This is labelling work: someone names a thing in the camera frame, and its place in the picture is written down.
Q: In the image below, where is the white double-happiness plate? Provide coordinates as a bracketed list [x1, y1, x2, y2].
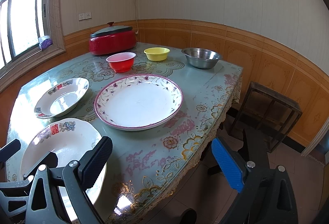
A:
[19, 117, 107, 206]
[34, 78, 89, 119]

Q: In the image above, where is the large purple floral plate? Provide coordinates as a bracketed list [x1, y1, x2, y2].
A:
[94, 74, 183, 131]

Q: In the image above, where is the red plastic bowl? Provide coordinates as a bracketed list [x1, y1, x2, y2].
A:
[106, 52, 136, 73]

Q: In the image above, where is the yellow plastic bowl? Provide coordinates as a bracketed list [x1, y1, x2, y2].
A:
[144, 47, 170, 62]

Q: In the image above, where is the stainless steel bowl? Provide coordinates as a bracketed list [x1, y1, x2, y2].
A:
[181, 48, 222, 69]

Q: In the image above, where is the dark wooden stool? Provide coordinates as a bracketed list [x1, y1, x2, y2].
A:
[229, 81, 302, 152]

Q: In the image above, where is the purple tissue pack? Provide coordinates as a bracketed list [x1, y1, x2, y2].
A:
[38, 36, 53, 51]

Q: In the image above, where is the red electric cooking pot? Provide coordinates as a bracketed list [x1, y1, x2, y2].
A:
[89, 22, 137, 55]

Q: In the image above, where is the window with metal frame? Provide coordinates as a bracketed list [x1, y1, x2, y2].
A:
[1, 0, 66, 91]

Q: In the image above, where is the white wall socket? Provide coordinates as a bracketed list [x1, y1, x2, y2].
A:
[78, 12, 92, 21]

